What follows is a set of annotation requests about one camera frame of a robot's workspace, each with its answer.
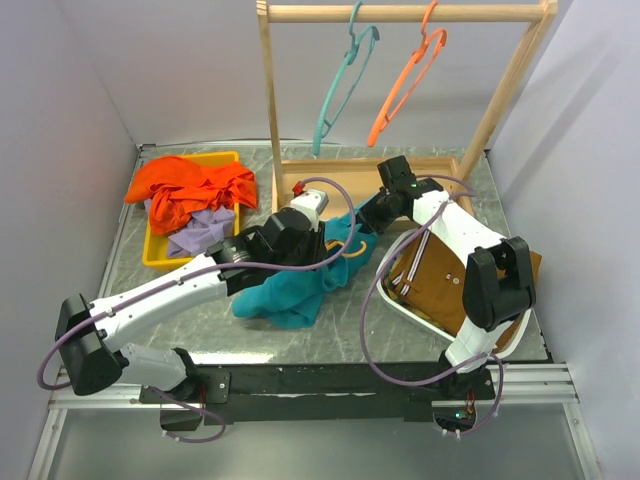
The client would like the teal t shirt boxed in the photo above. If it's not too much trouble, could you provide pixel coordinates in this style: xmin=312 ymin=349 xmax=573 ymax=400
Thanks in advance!
xmin=232 ymin=225 xmax=378 ymax=329

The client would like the yellow plastic hanger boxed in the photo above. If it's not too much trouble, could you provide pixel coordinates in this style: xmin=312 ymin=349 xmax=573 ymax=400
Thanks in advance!
xmin=324 ymin=238 xmax=369 ymax=259

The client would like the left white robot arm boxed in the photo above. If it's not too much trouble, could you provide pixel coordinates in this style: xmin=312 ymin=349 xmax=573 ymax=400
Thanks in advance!
xmin=56 ymin=208 xmax=326 ymax=402

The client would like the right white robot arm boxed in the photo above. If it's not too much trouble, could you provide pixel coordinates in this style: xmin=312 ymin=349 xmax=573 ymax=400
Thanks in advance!
xmin=357 ymin=156 xmax=537 ymax=399

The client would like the teal plastic hanger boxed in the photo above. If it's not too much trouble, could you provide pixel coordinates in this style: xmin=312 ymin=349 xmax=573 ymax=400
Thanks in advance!
xmin=312 ymin=0 xmax=381 ymax=156

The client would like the orange t shirt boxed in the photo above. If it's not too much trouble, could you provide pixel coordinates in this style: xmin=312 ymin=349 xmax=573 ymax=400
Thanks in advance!
xmin=124 ymin=151 xmax=258 ymax=235

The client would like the orange plastic hanger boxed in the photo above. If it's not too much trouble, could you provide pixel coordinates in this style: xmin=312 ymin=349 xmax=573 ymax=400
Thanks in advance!
xmin=367 ymin=1 xmax=448 ymax=147

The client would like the white laundry basket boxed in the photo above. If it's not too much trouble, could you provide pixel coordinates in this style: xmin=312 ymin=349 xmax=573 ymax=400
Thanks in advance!
xmin=374 ymin=234 xmax=535 ymax=360

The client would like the wooden clothes rack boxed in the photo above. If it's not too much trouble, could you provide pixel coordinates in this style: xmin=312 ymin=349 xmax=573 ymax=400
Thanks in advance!
xmin=256 ymin=1 xmax=558 ymax=211

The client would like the lilac cloth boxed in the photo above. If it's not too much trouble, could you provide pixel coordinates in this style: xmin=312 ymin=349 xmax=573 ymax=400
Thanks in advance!
xmin=143 ymin=207 xmax=236 ymax=265

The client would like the yellow plastic tray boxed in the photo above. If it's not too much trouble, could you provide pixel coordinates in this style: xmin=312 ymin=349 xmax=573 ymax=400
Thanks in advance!
xmin=141 ymin=150 xmax=242 ymax=272

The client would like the black base bar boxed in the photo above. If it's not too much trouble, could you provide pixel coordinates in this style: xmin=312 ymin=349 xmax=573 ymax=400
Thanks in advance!
xmin=139 ymin=362 xmax=498 ymax=432

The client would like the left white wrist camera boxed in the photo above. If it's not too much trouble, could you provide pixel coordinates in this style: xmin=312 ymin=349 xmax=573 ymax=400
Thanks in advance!
xmin=289 ymin=182 xmax=329 ymax=230

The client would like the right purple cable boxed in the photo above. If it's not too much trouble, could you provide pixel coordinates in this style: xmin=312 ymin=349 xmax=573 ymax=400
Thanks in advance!
xmin=360 ymin=174 xmax=506 ymax=436

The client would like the purple cable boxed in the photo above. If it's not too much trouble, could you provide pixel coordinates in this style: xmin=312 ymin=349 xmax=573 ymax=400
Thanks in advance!
xmin=38 ymin=175 xmax=357 ymax=446
xmin=360 ymin=174 xmax=506 ymax=436

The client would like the aluminium rail frame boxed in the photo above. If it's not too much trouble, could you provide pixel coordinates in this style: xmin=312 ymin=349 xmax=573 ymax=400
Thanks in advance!
xmin=27 ymin=142 xmax=601 ymax=480

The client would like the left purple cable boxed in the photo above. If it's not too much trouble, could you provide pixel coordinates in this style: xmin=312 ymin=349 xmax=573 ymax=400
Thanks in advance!
xmin=38 ymin=175 xmax=357 ymax=446

